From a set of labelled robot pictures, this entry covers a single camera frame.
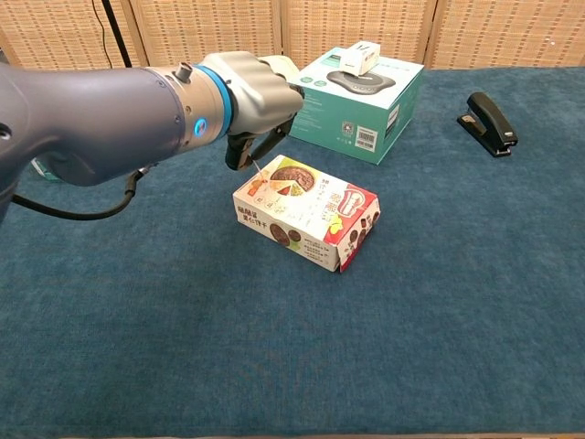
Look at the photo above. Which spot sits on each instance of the blue table cloth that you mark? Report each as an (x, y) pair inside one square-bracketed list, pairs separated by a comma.
[(292, 329)]

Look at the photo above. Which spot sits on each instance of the beige lidded lunch container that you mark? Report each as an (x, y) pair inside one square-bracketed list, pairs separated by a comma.
[(285, 68)]

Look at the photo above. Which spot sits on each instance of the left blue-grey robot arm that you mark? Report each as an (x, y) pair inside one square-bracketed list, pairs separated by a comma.
[(100, 119)]

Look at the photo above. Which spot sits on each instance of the teal speaker product box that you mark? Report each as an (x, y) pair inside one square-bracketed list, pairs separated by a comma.
[(347, 114)]

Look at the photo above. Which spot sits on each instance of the clear jar of binder clips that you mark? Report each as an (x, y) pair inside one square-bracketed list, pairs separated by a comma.
[(43, 171)]

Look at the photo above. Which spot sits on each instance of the bamboo folding screen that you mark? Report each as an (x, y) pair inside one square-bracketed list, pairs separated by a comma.
[(219, 27)]

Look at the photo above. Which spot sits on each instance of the small white carton box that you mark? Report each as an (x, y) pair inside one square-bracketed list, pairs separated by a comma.
[(361, 57)]

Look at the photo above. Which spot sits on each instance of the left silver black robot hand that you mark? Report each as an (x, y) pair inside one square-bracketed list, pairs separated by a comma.
[(260, 100)]

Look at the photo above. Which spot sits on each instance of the pink paper strip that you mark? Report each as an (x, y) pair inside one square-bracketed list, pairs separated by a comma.
[(257, 166)]

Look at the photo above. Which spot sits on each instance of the white snack box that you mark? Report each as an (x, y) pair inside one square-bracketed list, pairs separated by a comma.
[(297, 215)]

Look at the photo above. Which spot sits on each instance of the black tripod stand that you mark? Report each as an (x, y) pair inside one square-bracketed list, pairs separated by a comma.
[(116, 32)]

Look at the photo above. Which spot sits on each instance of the black stapler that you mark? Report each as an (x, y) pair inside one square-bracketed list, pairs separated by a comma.
[(489, 121)]

